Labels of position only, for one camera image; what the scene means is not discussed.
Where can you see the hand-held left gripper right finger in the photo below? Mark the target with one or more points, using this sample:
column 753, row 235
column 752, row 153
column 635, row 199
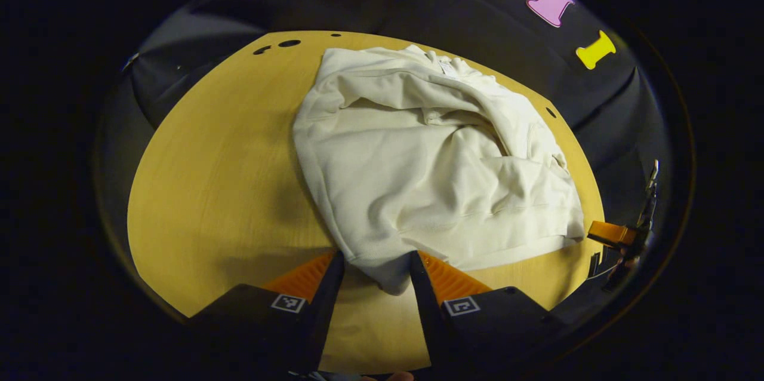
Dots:
column 427, row 309

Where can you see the black table corner bracket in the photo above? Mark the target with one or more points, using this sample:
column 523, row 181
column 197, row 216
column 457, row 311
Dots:
column 594, row 264

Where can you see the black backdrop cloth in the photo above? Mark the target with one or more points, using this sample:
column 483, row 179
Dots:
column 388, row 5

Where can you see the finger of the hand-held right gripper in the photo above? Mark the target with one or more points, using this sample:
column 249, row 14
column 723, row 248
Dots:
column 612, row 233

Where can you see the white sweatshirt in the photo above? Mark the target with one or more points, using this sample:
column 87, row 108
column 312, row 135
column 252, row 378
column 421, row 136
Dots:
column 430, row 178

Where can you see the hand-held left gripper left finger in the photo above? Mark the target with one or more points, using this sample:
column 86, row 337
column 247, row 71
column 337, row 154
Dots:
column 325, row 309

